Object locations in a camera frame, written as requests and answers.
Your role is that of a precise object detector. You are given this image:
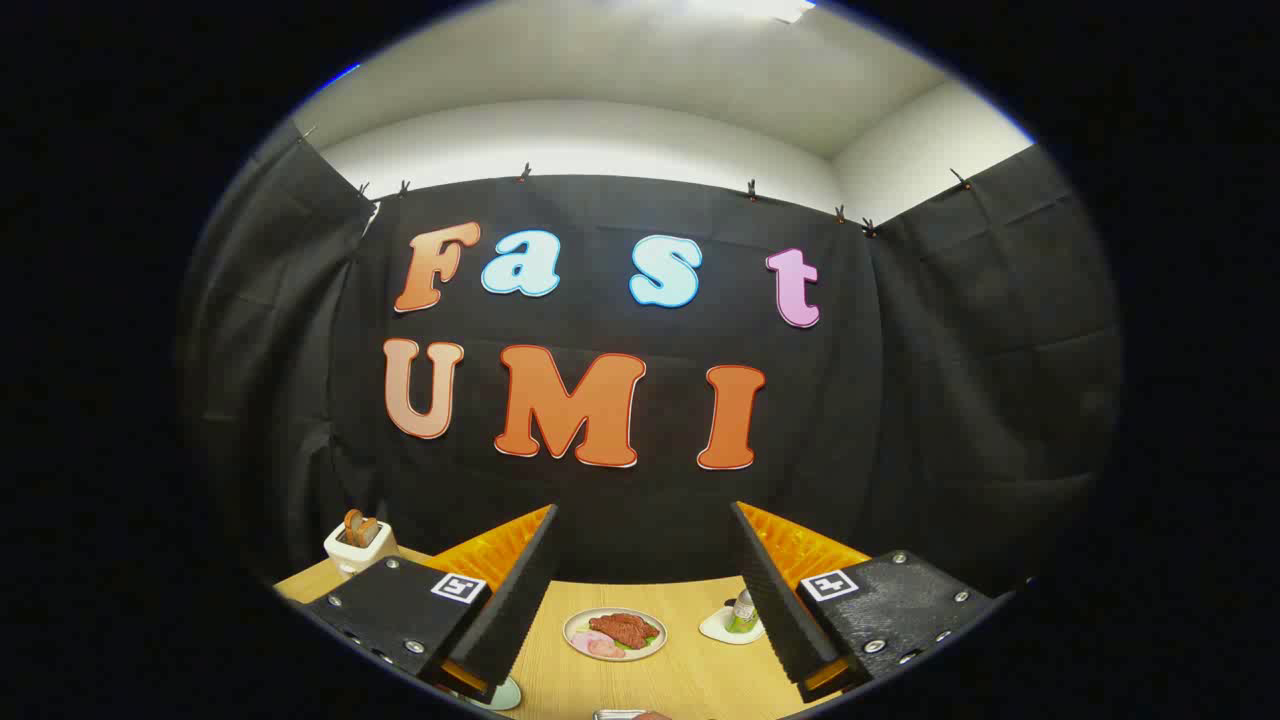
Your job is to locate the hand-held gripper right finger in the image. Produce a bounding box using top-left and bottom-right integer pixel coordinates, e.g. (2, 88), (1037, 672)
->
(730, 500), (1001, 706)

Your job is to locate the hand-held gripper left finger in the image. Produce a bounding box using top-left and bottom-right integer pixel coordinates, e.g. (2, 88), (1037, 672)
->
(300, 503), (561, 704)

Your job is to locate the white food plate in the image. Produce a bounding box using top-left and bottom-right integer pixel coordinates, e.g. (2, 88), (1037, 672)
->
(563, 608), (668, 662)

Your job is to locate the white coaster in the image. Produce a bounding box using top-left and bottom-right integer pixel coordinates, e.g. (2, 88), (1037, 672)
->
(698, 605), (766, 645)

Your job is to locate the light blue plate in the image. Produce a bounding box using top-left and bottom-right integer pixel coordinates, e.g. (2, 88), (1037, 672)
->
(470, 677), (523, 712)

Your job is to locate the brown meat steak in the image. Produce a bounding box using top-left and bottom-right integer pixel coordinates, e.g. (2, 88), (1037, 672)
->
(589, 613), (649, 649)

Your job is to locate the white toaster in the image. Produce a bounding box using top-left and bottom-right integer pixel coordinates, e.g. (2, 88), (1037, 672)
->
(323, 512), (399, 579)

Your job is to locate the row of cloth clips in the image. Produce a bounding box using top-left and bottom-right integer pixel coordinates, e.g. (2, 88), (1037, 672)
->
(300, 125), (973, 239)

